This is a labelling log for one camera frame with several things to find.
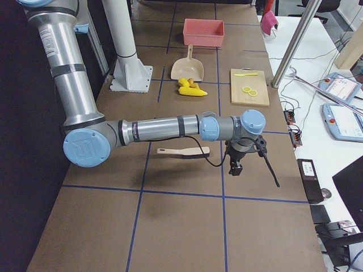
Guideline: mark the far orange black connector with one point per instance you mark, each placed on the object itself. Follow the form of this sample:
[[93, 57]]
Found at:
[[289, 113]]

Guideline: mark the beige brush black bristles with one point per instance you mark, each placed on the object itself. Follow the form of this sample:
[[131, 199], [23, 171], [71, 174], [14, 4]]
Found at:
[[195, 151]]

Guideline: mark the orange black connector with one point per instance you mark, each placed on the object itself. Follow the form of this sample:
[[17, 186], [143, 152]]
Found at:
[[289, 113], [295, 135]]

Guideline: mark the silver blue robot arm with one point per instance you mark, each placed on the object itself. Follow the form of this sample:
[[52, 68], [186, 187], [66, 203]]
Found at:
[[90, 138]]

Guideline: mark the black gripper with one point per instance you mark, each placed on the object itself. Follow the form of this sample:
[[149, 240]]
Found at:
[[237, 156]]

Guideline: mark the far teach pendant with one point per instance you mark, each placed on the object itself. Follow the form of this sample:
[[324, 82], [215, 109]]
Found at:
[[341, 87]]

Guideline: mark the teach pendant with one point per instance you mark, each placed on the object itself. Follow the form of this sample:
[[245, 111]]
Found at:
[[341, 87], [342, 123]]

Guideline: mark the pink cloth on stand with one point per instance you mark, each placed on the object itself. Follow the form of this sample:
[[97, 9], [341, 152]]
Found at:
[[269, 24]]

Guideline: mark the pink plastic bin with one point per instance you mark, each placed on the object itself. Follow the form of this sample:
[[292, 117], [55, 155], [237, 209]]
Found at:
[[203, 32]]

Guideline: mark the wooden cutting board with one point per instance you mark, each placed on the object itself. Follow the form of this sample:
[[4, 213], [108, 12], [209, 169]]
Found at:
[[257, 83]]

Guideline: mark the black box white label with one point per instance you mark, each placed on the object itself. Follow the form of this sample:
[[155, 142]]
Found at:
[[310, 181]]

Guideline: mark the beige plastic dustpan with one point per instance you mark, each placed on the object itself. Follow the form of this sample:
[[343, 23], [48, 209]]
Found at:
[[188, 67]]

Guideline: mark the silver aluminium frame post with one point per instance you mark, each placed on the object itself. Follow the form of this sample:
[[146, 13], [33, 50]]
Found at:
[[306, 18]]

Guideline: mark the yellow toy corn cob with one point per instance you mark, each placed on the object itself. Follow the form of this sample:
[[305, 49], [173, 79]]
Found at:
[[189, 91]]

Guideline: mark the yellow green toy knife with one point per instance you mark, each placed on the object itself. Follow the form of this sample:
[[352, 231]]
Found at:
[[246, 74]]

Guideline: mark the near orange black connector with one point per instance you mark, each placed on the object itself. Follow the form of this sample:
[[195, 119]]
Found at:
[[295, 135]]

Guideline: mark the tan toy ginger root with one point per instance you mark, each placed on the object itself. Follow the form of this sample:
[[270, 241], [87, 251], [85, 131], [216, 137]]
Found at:
[[192, 83]]

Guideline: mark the black monitor corner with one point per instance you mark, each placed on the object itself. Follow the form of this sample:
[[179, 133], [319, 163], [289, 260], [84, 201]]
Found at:
[[348, 183]]

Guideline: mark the near teach pendant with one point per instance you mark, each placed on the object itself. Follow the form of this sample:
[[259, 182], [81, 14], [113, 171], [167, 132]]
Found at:
[[342, 123]]

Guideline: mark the white pedestal column base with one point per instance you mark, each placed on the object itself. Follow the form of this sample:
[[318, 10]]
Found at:
[[130, 74]]

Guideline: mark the toy lemon slice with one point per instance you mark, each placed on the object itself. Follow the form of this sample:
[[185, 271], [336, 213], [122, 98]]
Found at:
[[252, 93], [246, 89]]

